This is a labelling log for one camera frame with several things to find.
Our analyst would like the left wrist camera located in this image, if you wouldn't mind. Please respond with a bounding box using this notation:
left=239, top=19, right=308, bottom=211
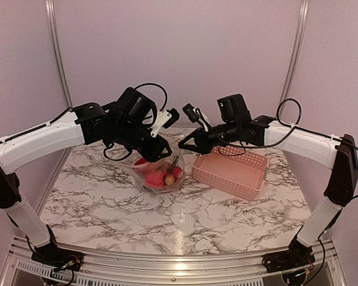
left=150, top=108, right=180, bottom=138

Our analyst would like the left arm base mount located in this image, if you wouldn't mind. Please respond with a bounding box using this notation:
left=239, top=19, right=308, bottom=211
left=32, top=248, right=84, bottom=271

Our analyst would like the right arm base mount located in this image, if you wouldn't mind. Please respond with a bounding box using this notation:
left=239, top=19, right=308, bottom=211
left=262, top=250, right=316, bottom=273

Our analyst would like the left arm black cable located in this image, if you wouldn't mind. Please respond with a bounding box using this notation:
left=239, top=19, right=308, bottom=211
left=103, top=82, right=169, bottom=161

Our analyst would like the pink plastic basket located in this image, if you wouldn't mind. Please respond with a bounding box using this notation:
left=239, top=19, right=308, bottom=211
left=192, top=146, right=269, bottom=201

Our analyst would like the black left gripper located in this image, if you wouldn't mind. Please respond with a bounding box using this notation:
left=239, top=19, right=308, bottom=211
left=113, top=120, right=172, bottom=162

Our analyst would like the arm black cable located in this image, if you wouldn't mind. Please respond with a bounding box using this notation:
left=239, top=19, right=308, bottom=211
left=196, top=98, right=358, bottom=199
left=103, top=82, right=169, bottom=161

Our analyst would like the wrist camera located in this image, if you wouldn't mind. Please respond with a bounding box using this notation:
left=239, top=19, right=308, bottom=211
left=182, top=103, right=211, bottom=132
left=150, top=108, right=180, bottom=138

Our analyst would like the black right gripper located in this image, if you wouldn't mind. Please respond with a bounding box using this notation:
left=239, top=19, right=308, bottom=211
left=178, top=120, right=239, bottom=155

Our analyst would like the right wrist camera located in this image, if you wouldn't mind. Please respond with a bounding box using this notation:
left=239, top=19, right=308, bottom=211
left=182, top=103, right=211, bottom=132

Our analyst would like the red strawberry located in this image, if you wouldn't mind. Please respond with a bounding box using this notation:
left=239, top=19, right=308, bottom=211
left=145, top=170, right=164, bottom=189

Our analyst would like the aluminium corner post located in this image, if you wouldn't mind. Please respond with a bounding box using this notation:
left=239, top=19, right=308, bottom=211
left=279, top=0, right=311, bottom=120
left=45, top=0, right=73, bottom=107

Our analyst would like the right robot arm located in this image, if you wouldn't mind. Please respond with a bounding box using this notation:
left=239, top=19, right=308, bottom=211
left=178, top=94, right=358, bottom=267

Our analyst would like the clear zip top bag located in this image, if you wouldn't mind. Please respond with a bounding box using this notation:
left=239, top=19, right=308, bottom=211
left=117, top=151, right=186, bottom=194

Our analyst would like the right aluminium corner post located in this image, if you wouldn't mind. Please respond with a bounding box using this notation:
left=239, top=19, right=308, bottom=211
left=279, top=0, right=311, bottom=120

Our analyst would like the orange carrot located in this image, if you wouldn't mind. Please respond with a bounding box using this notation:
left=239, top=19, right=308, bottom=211
left=134, top=158, right=150, bottom=170

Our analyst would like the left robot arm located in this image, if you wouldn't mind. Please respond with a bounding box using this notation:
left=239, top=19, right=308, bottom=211
left=0, top=87, right=178, bottom=265

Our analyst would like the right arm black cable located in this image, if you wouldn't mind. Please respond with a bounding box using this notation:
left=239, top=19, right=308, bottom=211
left=196, top=98, right=358, bottom=199

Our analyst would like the left aluminium corner post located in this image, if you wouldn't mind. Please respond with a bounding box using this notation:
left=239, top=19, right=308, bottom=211
left=45, top=0, right=73, bottom=107

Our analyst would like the aluminium front table rail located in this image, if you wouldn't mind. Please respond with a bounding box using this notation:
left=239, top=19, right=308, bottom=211
left=0, top=238, right=348, bottom=286

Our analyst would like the bunch of red lychees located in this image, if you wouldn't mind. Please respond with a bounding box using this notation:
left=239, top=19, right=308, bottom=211
left=158, top=162, right=183, bottom=186

